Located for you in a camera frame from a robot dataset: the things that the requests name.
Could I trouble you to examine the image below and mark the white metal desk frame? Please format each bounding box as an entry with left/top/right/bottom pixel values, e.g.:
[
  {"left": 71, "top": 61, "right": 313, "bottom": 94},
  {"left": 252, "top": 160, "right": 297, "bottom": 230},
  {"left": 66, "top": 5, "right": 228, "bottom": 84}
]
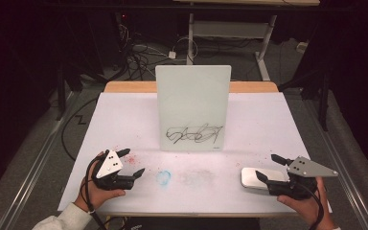
[{"left": 172, "top": 0, "right": 321, "bottom": 82}]

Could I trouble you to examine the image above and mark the person's left hand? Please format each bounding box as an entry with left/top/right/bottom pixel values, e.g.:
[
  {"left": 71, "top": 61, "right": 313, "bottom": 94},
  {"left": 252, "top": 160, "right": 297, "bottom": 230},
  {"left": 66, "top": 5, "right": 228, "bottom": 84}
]
[{"left": 74, "top": 151, "right": 127, "bottom": 213}]

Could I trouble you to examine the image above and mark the tangle of black floor cables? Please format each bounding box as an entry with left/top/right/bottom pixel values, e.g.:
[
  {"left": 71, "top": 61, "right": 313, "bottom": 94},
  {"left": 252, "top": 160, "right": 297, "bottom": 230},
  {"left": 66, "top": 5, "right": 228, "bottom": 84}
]
[{"left": 116, "top": 22, "right": 173, "bottom": 81}]

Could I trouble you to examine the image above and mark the metal floor rail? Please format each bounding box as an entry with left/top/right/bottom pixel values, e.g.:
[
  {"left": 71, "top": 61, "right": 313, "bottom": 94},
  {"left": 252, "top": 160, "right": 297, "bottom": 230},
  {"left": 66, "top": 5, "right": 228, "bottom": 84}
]
[
  {"left": 0, "top": 90, "right": 81, "bottom": 230},
  {"left": 301, "top": 95, "right": 368, "bottom": 230}
]

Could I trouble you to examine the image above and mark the white board eraser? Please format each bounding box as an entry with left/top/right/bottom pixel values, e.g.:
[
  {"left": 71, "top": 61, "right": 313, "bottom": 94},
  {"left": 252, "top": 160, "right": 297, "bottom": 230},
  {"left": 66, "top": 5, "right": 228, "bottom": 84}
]
[{"left": 240, "top": 167, "right": 290, "bottom": 192}]

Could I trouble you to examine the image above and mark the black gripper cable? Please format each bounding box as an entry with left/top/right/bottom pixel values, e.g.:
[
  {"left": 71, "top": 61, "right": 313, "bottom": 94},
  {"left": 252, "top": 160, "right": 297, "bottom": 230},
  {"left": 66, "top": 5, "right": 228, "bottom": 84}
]
[
  {"left": 81, "top": 155, "right": 109, "bottom": 230},
  {"left": 296, "top": 180, "right": 326, "bottom": 230}
]

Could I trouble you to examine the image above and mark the black stand leg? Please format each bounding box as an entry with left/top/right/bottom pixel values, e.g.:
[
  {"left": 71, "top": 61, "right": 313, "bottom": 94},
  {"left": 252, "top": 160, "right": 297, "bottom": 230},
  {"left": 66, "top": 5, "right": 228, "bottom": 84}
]
[{"left": 55, "top": 63, "right": 69, "bottom": 122}]

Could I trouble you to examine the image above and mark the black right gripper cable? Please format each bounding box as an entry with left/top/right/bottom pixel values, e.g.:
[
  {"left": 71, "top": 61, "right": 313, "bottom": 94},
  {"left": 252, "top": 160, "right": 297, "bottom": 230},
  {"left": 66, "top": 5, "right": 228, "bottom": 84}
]
[{"left": 296, "top": 180, "right": 326, "bottom": 230}]

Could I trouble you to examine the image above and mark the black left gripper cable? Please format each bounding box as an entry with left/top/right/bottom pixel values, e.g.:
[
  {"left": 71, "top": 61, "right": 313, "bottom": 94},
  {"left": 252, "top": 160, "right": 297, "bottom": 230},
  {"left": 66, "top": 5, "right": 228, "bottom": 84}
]
[{"left": 81, "top": 155, "right": 109, "bottom": 230}]

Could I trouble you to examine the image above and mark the white glass whiteboard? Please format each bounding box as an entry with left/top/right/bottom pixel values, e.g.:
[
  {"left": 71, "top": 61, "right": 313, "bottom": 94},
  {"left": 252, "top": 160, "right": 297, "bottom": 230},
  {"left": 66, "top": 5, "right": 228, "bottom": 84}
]
[{"left": 154, "top": 64, "right": 233, "bottom": 152}]

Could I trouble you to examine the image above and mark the long black floor cable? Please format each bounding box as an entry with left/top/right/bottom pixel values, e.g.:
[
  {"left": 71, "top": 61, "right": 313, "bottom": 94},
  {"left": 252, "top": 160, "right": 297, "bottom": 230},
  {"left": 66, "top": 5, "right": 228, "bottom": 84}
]
[{"left": 60, "top": 97, "right": 100, "bottom": 162}]

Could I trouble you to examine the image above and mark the person's right hand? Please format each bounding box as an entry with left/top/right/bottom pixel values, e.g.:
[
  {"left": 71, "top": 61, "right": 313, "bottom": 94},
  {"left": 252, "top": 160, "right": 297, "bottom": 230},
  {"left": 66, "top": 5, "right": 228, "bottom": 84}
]
[{"left": 276, "top": 175, "right": 336, "bottom": 230}]

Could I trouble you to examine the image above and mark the small white floor box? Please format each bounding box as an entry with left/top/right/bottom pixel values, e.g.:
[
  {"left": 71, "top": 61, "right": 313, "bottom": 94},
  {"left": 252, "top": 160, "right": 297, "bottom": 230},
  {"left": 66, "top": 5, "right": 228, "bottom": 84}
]
[{"left": 295, "top": 40, "right": 310, "bottom": 54}]

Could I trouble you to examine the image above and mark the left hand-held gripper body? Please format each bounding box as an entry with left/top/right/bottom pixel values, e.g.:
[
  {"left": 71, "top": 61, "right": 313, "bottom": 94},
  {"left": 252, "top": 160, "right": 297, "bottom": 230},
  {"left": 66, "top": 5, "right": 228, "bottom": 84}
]
[{"left": 89, "top": 149, "right": 136, "bottom": 192}]

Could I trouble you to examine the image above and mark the wooden table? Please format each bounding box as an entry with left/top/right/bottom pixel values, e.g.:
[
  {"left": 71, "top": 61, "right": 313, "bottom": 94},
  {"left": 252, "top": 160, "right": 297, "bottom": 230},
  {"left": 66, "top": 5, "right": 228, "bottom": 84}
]
[{"left": 98, "top": 80, "right": 289, "bottom": 219}]

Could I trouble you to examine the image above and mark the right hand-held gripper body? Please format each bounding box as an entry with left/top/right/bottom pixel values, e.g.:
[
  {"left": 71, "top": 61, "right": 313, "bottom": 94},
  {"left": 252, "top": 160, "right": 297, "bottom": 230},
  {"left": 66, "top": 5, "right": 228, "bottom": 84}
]
[{"left": 265, "top": 155, "right": 339, "bottom": 201}]

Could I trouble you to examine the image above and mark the white table mat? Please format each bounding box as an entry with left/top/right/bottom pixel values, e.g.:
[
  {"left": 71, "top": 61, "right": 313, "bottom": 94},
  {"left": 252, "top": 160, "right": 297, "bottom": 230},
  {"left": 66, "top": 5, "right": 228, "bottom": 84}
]
[{"left": 57, "top": 91, "right": 334, "bottom": 216}]

